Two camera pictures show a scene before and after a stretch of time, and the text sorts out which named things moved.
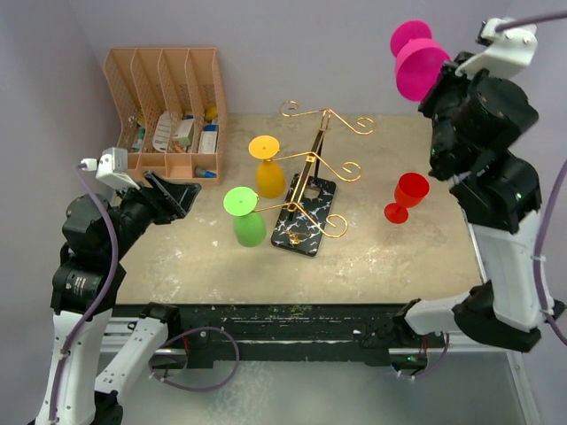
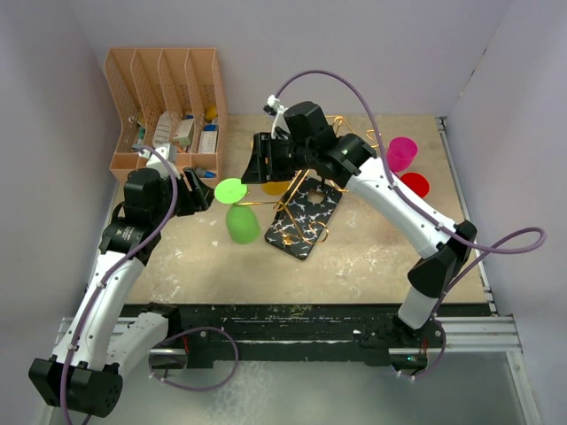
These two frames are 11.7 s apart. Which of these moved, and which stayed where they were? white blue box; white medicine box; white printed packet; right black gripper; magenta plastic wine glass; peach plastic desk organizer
Moved: magenta plastic wine glass; right black gripper
Stayed: white blue box; white medicine box; peach plastic desk organizer; white printed packet
